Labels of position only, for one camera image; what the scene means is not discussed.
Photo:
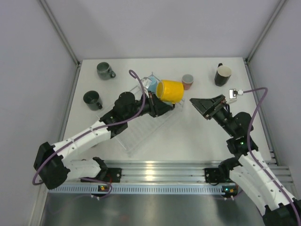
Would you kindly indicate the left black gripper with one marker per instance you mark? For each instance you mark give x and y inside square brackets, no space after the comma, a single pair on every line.
[156,107]

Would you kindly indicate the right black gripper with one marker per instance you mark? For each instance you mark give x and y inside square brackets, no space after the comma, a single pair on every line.
[209,107]

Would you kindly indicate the yellow enamel mug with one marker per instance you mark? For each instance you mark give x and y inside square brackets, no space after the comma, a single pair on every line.
[170,91]

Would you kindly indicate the light blue mug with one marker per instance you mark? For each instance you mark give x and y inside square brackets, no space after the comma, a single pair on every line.
[154,84]

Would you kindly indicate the pink coral mug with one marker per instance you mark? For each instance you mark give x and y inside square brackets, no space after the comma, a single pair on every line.
[187,81]

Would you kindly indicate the black mug white interior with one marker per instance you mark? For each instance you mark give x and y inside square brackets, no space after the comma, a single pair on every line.
[223,73]

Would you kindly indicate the dark green cup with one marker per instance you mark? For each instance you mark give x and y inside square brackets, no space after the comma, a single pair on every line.
[93,100]

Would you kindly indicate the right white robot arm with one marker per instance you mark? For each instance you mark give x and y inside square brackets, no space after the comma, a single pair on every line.
[247,168]

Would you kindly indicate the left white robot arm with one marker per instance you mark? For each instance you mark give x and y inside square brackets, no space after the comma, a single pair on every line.
[57,163]

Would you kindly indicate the dark grey glazed mug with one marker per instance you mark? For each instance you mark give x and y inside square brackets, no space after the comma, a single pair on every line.
[105,71]

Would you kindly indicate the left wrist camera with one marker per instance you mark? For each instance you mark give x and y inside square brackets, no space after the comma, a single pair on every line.
[146,83]

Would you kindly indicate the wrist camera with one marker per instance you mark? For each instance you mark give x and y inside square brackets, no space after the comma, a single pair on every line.
[146,83]
[233,95]

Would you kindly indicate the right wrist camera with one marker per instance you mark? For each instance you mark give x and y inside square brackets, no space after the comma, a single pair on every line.
[233,95]

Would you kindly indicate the right aluminium frame post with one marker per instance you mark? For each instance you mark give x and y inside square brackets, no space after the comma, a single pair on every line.
[267,27]

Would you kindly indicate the aluminium frame post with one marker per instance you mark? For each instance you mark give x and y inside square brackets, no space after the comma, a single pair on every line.
[267,27]
[54,22]

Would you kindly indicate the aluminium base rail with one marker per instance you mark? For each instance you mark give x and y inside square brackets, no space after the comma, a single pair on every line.
[162,172]

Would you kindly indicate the left aluminium frame post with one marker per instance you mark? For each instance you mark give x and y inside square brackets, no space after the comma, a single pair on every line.
[54,22]

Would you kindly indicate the perforated cable duct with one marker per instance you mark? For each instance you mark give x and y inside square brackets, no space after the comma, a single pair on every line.
[139,189]

